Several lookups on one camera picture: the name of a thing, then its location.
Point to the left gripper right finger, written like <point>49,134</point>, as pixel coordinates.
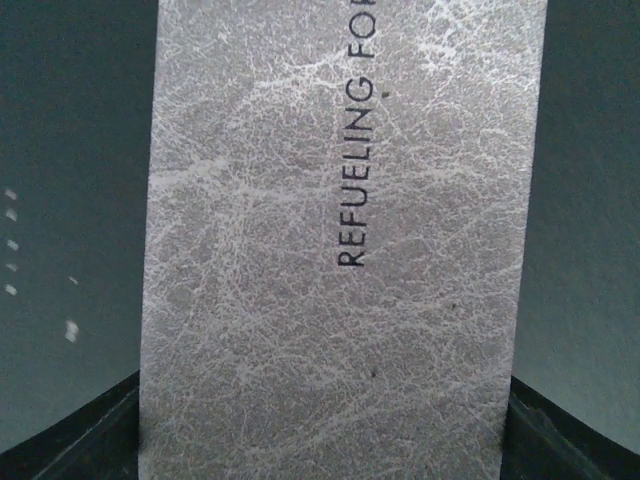
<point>543,441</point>

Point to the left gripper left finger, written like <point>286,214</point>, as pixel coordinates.
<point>98,441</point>

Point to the grey glasses case green lining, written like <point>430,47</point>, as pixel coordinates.
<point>336,214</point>

